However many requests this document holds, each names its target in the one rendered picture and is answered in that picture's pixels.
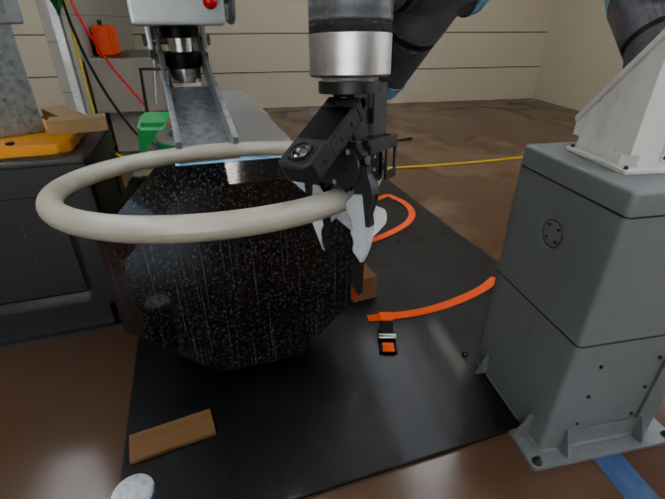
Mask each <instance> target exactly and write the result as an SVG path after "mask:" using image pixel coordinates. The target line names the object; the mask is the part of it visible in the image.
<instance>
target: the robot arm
mask: <svg viewBox="0 0 665 499"><path fill-rule="evenodd" d="M488 2H489V0H308V16H309V55H310V75H311V76H312V77H316V78H322V79H323V80H321V81H319V93H320V94H331V95H333V97H329V98H328V99H327V101H326V102H325V103H324V104H323V106H322V107H321V108H320V109H319V111H318V112H317V113H316V114H315V116H314V117H313V118H312V119H311V121H310V122H309V123H308V125H307V126H306V127H305V128H304V130H303V131H302V132H301V133H300V135H299V136H298V137H297V138H296V140H295V141H294V142H293V143H292V145H291V146H290V147H289V148H288V149H287V150H286V151H285V152H284V154H283V155H282V156H281V158H280V159H279V160H278V164H279V165H280V167H281V169H282V171H283V172H284V174H285V176H286V177H287V179H288V180H291V181H297V182H302V183H305V191H306V197H308V196H312V195H316V194H319V193H323V192H326V191H329V190H332V189H335V188H337V187H339V186H342V188H343V190H344V192H349V191H352V190H353V189H354V194H353V195H352V196H351V197H350V198H349V199H348V200H347V201H346V204H345V206H346V212H347V214H348V216H349V218H350V220H351V231H350V233H351V236H352V239H353V247H352V252H353V253H354V255H355V256H356V258H357V260H358V261H359V262H363V261H364V260H365V259H366V257H367V255H368V253H369V251H370V248H371V243H372V240H373V237H374V236H375V235H376V234H377V233H378V232H379V231H380V230H381V229H382V227H383V226H384V225H385V224H386V221H387V213H386V210H385V209H383V208H381V207H378V206H376V205H377V201H378V196H379V186H378V181H379V180H380V179H381V178H382V169H384V179H388V178H391V177H393V176H396V158H397V139H398V135H396V134H387V133H386V117H387V100H390V99H393V98H394V97H395V96H397V94H398V93H399V92H400V91H402V90H403V89H404V88H405V86H406V83H407V82H408V80H409V79H410V77H411V76H412V75H413V73H414V72H415V71H416V69H417V68H418V67H419V65H420V64H421V63H422V61H423V60H424V59H425V57H426V56H427V55H428V53H429V52H430V50H431V49H432V48H433V46H434V45H435V44H436V43H437V42H438V41H439V39H440V38H441V37H442V35H443V34H444V33H445V31H446V30H447V28H448V27H449V26H450V24H451V23H452V22H453V20H454V19H455V18H456V17H457V16H459V17H461V18H467V17H470V16H471V15H474V14H476V13H478V12H479V11H481V10H482V9H483V8H484V7H485V6H486V5H487V3H488ZM605 9H606V16H607V21H608V23H609V24H610V27H611V29H612V32H613V35H614V37H615V40H616V42H617V47H618V49H619V52H620V55H621V57H622V60H623V66H622V69H624V68H625V67H626V66H627V65H628V64H629V63H630V62H631V61H632V60H633V59H634V58H635V57H636V56H637V55H638V54H639V53H640V52H641V51H642V50H644V49H645V48H646V47H647V46H648V45H649V44H650V43H651V42H652V41H653V40H654V39H655V38H656V37H657V36H658V35H659V34H660V33H661V32H662V31H663V30H664V29H665V0H605ZM389 148H393V167H391V168H388V149H389ZM383 151H384V152H385V160H382V159H383ZM340 214H341V213H338V214H336V215H333V216H331V217H328V218H325V219H322V220H320V221H317V222H313V225H314V228H315V231H316V233H317V236H318V239H319V241H320V244H321V246H322V249H323V250H328V249H329V243H330V231H329V227H330V224H331V222H332V221H333V220H334V219H335V218H336V217H338V216H339V215H340Z"/></svg>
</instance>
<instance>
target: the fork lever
mask: <svg viewBox="0 0 665 499"><path fill-rule="evenodd" d="M153 30H154V36H153V37H151V39H152V44H153V45H156V47H157V52H158V53H155V54H154V56H155V61H156V64H160V68H161V73H162V79H163V84H164V89H165V95H166V100H167V105H168V111H169V116H170V121H171V127H172V132H173V137H174V142H175V147H176V149H177V150H182V147H187V146H196V145H205V144H217V143H231V142H233V144H234V145H235V144H238V143H239V141H238V133H237V131H236V128H235V126H234V123H233V121H232V118H231V116H230V113H229V111H228V108H227V106H226V103H225V100H224V98H223V95H222V93H221V90H220V88H219V85H218V83H217V80H216V78H215V75H214V73H213V70H212V68H211V65H210V63H209V56H208V53H207V52H206V51H204V49H203V46H202V39H201V36H198V38H193V44H194V47H195V50H197V51H198V52H200V53H201V57H202V63H203V65H202V69H203V71H204V74H205V77H206V80H207V83H208V85H209V86H191V87H170V86H169V81H168V77H167V72H166V67H165V62H164V57H163V53H162V48H161V45H168V41H167V38H162V37H161V36H160V35H159V33H158V29H157V28H153ZM142 41H143V46H144V47H146V46H147V40H146V36H145V35H142ZM231 158H240V156H236V157H221V158H210V159H201V160H194V161H186V162H179V164H184V163H192V162H202V161H212V160H221V159H231Z"/></svg>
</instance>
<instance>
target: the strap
mask: <svg viewBox="0 0 665 499"><path fill-rule="evenodd" d="M386 197H390V198H392V199H394V200H397V201H399V202H401V203H402V204H403V205H405V206H406V208H407V209H408V211H409V216H408V218H407V220H406V221H405V222H404V223H402V224H401V225H399V226H398V227H396V228H394V229H392V230H390V231H388V232H386V233H384V234H381V235H379V236H376V237H374V238H373V240H372V243H374V242H377V241H379V240H382V239H384V238H387V237H389V236H391V235H393V234H395V233H397V232H399V231H401V230H403V229H405V228H406V227H408V226H409V225H410V224H411V223H412V222H413V221H414V219H415V217H416V212H415V210H414V208H413V207H412V205H410V204H409V203H408V202H406V201H405V200H403V199H401V198H398V197H396V196H394V195H391V194H384V195H381V196H379V197H378V200H381V199H384V198H386ZM495 279H496V277H493V276H491V277H490V278H489V279H488V280H486V281H485V282H484V283H483V284H481V285H480V286H478V287H476V288H474V289H473V290H471V291H469V292H466V293H464V294H462V295H459V296H457V297H455V298H452V299H449V300H447V301H444V302H441V303H438V304H434V305H431V306H427V307H423V308H419V309H414V310H409V311H402V312H393V320H394V319H403V318H410V317H416V316H420V315H425V314H429V313H433V312H437V311H440V310H443V309H447V308H449V307H452V306H455V305H458V304H460V303H463V302H465V301H467V300H470V299H472V298H474V297H476V296H478V295H480V294H482V293H484V292H485V291H487V290H489V289H490V288H491V287H492V286H494V284H495ZM367 318H368V321H369V322H376V321H379V315H378V314H374V315H367Z"/></svg>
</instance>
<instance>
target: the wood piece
mask: <svg viewBox="0 0 665 499"><path fill-rule="evenodd" d="M46 123H47V129H48V132H49V135H50V136H55V135H66V134H76V133H87V132H98V131H108V130H109V128H108V122H107V118H106V114H105V113H99V114H86V115H73V116H60V117H48V118H47V121H46Z"/></svg>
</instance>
